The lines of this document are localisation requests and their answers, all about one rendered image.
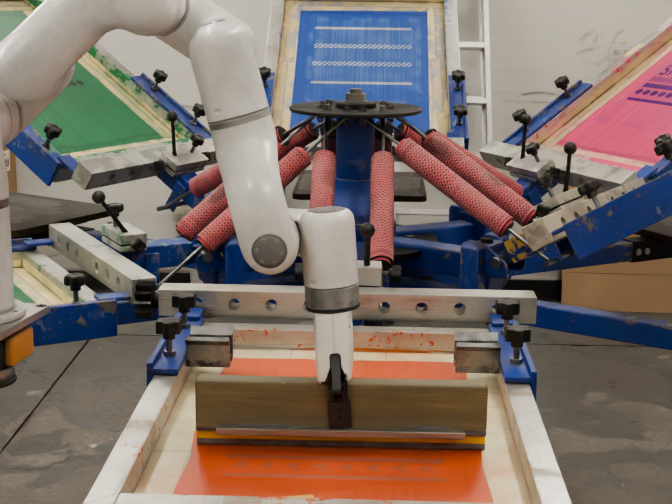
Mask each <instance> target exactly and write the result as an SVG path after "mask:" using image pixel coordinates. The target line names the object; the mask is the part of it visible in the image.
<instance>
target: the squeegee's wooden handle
mask: <svg viewBox="0 0 672 504"><path fill-rule="evenodd" d="M348 397H349V400H351V414H352V427H351V428H400V429H449V430H465V433H466V435H465V436H470V437H485V436H486V428H487V404H488V386H487V382H486V381H485V380H447V379H396V378H352V379H351V380H350V381H349V382H348ZM328 401H329V397H328V384H327V378H326V380H325V382H322V383H321V384H320V383H318V382H317V377H294V376H243V375H198V377H197V379H196V382H195V410H196V430H197V431H216V426H217V425H253V426H302V427H329V417H328V403H327V402H328Z"/></svg>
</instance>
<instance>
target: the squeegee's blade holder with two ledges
mask: <svg viewBox="0 0 672 504"><path fill-rule="evenodd" d="M216 435H248V436H296V437H345V438H393V439H442V440H465V435H466V433H465V430H449V429H400V428H343V429H330V428H329V427H302V426H253V425H217V426H216Z"/></svg>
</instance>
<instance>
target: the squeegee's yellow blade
mask: <svg viewBox="0 0 672 504"><path fill-rule="evenodd" d="M197 438H230V439H279V440H327V441H376V442H424V443H473V444H485V437H470V436H465V440H442V439H393V438H345V437H296V436H248V435H216V431H197Z"/></svg>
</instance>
